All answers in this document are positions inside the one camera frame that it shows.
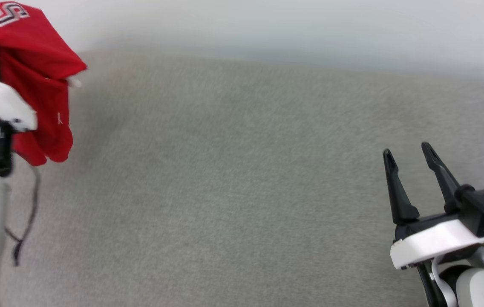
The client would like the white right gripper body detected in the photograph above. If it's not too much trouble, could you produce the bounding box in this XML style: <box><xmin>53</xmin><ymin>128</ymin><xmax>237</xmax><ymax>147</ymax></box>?
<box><xmin>390</xmin><ymin>212</ymin><xmax>484</xmax><ymax>270</ymax></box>

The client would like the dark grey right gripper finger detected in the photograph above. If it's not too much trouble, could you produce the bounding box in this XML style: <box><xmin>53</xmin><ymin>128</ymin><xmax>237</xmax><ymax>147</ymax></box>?
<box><xmin>421</xmin><ymin>142</ymin><xmax>461</xmax><ymax>214</ymax></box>
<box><xmin>383</xmin><ymin>148</ymin><xmax>420</xmax><ymax>225</ymax></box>

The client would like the red white-trimmed jersey shirt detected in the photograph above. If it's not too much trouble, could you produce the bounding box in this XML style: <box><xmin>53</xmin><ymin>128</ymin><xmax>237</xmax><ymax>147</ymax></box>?
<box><xmin>0</xmin><ymin>1</ymin><xmax>88</xmax><ymax>167</ymax></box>

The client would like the grey fabric sofa cushion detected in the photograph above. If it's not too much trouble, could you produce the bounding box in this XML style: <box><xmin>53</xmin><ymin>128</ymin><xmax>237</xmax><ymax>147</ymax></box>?
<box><xmin>0</xmin><ymin>49</ymin><xmax>484</xmax><ymax>307</ymax></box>

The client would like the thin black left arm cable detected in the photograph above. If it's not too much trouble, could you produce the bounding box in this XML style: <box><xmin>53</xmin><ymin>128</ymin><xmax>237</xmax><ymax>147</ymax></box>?
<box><xmin>5</xmin><ymin>164</ymin><xmax>40</xmax><ymax>267</ymax></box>

